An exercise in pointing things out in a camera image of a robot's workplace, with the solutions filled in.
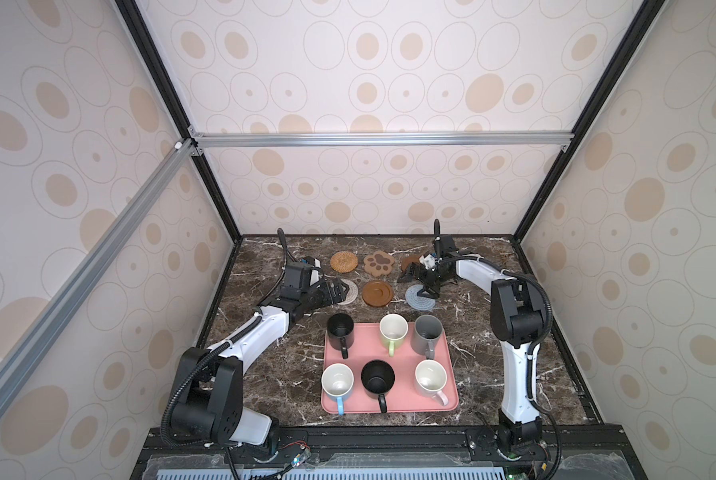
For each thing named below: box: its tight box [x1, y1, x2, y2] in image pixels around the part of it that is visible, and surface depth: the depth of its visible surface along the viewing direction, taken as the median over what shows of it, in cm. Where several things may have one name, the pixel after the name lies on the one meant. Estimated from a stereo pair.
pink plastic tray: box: [321, 323, 459, 414], surface depth 81 cm
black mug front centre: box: [361, 359, 395, 414], surface depth 78 cm
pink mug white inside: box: [414, 359, 449, 407], surface depth 79 cm
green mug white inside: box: [379, 313, 409, 357], surface depth 87 cm
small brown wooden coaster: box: [362, 280, 393, 307], surface depth 105 cm
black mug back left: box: [327, 313, 354, 359], surface depth 90 cm
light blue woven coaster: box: [405, 284, 436, 311], surface depth 102 cm
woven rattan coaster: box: [330, 251, 359, 273], surface depth 115 cm
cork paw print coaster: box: [363, 250, 395, 277], surface depth 114 cm
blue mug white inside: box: [321, 363, 354, 416], surface depth 78 cm
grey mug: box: [411, 314, 444, 360], surface depth 86 cm
